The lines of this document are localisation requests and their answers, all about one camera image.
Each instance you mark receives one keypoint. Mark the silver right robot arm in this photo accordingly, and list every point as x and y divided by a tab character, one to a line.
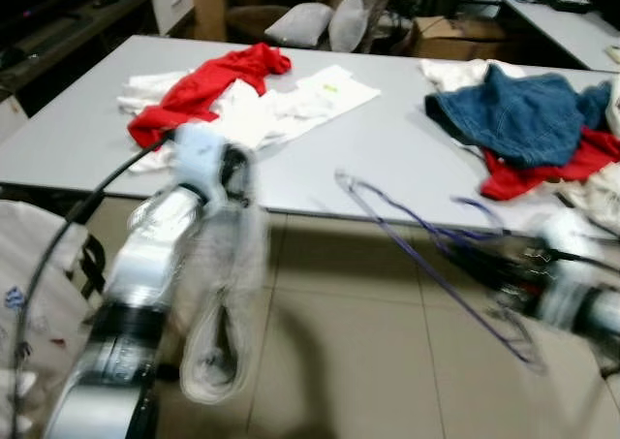
581	303

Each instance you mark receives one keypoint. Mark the white denim jeans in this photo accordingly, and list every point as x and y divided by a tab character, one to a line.
223	313

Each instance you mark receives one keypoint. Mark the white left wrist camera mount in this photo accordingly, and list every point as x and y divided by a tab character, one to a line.
199	158

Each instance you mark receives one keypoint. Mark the white shirt yellow tag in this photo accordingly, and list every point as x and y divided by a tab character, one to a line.
291	100

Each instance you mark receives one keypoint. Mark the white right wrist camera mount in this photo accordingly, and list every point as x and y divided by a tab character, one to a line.
567	235

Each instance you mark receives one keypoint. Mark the grey pillow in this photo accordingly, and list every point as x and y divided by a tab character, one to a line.
300	24

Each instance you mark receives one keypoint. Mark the white pillow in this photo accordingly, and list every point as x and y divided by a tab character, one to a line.
349	22

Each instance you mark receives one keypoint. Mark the red garment white print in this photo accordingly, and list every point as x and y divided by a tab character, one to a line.
542	172

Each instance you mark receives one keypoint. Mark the white drawer unit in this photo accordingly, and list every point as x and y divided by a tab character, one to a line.
172	3

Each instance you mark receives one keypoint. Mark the tall brown cardboard box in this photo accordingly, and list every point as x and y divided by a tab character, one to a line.
208	3

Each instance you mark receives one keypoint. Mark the black low bench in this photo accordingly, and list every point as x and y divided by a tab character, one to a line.
58	32

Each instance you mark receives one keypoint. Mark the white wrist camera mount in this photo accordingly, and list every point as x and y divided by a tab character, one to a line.
199	158
567	235

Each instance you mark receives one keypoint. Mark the purple plastic hanger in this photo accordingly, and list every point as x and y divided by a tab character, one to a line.
417	255

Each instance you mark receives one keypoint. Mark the low brown cardboard box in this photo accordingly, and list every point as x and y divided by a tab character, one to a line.
455	40

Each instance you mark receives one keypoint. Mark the blue denim garment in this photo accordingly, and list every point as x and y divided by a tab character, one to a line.
523	114

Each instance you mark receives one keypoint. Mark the plain red shirt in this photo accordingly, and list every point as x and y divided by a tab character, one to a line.
203	85

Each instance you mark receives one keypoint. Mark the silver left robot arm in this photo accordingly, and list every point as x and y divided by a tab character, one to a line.
145	265

